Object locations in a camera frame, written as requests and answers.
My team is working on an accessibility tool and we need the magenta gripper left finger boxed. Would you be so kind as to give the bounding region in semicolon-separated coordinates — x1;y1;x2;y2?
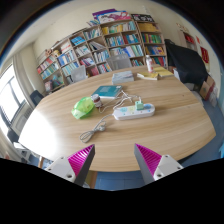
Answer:
46;144;95;186

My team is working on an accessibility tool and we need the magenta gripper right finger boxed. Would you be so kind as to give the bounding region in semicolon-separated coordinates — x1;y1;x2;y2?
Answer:
134;144;183;184

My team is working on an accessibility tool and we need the green white charger plug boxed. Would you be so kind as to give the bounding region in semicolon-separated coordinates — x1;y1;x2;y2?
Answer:
135;100;144;110

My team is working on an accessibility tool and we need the white power strip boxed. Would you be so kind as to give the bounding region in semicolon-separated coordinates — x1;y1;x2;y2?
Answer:
113;103;155;120

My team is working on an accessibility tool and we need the small dark jar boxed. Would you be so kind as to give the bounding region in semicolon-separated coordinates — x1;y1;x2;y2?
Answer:
91;94;102;108

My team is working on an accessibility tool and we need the teal book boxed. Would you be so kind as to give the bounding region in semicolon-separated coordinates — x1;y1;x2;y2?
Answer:
94;85;122;99

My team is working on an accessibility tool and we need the dark blue chair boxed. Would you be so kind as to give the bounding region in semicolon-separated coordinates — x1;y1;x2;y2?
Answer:
30;90;44;106

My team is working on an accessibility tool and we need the yellow book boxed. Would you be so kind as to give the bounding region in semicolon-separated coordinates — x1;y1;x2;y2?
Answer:
137;72;158;80

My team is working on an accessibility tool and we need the grey book stack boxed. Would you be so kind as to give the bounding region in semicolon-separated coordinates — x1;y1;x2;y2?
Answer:
112;71;134;84

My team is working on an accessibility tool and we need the grey chair left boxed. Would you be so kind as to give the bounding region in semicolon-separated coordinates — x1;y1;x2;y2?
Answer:
71;65;88;82

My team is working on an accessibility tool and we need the yellow notebook stack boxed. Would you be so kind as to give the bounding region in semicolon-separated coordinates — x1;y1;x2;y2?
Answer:
154;66;173;77

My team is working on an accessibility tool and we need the cardboard box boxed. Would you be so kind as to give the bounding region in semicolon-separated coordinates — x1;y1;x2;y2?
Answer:
200;76;215;100

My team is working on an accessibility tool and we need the clear plastic bottle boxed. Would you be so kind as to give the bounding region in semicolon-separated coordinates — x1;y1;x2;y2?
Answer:
146;55;153;73

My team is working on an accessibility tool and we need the black cloth covered object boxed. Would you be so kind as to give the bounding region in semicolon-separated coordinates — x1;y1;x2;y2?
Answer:
165;39;208;86

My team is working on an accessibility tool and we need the grey mesh chair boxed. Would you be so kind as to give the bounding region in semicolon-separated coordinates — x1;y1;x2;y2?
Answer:
106;54;132;71

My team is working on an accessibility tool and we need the wooden bookshelf with books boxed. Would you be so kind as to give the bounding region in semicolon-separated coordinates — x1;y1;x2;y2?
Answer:
37;19;168;92

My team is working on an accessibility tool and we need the white power strip cord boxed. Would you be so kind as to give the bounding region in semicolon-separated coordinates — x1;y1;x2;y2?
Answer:
78;113;115;144

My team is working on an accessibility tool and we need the white charger cable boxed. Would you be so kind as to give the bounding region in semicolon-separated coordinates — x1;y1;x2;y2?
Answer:
98;90;142;114

